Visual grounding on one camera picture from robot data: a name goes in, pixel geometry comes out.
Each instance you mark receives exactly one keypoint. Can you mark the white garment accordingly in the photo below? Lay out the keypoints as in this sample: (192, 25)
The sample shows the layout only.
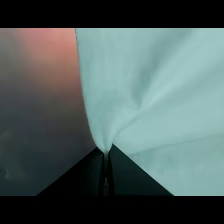
(156, 93)

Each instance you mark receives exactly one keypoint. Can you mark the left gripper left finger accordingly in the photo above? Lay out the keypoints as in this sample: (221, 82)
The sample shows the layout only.
(80, 181)

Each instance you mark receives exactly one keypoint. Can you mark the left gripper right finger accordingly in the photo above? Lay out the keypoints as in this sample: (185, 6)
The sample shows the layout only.
(133, 180)

